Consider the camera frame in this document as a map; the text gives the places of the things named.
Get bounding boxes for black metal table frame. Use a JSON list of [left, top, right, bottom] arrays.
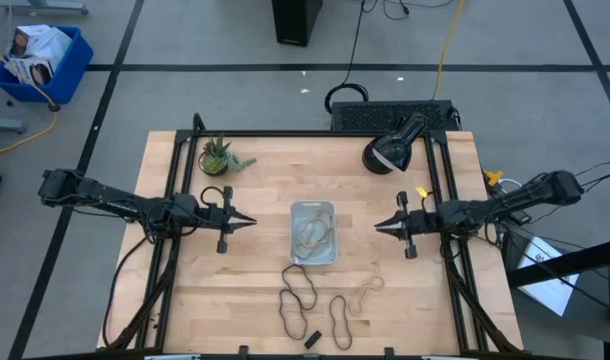
[[104, 112, 524, 360]]

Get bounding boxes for black floor cable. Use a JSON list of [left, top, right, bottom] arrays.
[[324, 0, 371, 115]]

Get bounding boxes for white packages in crate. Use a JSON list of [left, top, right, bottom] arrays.
[[4, 23, 74, 86]]

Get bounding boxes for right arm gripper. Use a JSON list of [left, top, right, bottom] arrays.
[[374, 191, 441, 260]]

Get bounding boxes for black metal beam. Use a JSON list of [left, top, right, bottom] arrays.
[[507, 236, 610, 289]]

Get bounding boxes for grey stand foot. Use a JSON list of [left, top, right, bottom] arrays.
[[0, 0, 90, 16], [0, 117, 28, 135]]

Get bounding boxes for black computer tower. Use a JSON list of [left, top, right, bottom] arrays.
[[271, 0, 324, 48]]

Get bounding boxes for black rubber band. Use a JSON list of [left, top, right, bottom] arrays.
[[328, 294, 354, 351], [278, 288, 309, 342], [280, 263, 319, 312]]

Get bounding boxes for blue plastic crate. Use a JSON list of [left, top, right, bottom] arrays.
[[0, 25, 95, 105]]

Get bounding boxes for potted succulent plant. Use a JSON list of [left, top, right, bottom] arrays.
[[197, 133, 258, 177]]

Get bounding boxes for white paper sheet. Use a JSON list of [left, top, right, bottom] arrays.
[[517, 235, 581, 318]]

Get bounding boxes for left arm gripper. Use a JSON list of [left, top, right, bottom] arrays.
[[198, 185, 258, 254]]

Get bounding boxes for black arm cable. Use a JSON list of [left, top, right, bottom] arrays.
[[101, 234, 152, 347]]

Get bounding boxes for tan rubber band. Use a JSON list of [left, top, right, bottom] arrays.
[[294, 225, 332, 250], [347, 275, 386, 318], [304, 209, 335, 239]]

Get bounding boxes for yellow floor cable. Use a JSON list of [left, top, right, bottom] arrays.
[[0, 42, 60, 159], [431, 0, 467, 101]]

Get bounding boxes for white plastic bin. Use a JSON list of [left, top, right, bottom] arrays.
[[289, 200, 338, 266]]

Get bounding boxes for black vented equipment box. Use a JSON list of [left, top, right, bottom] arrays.
[[329, 99, 461, 133]]

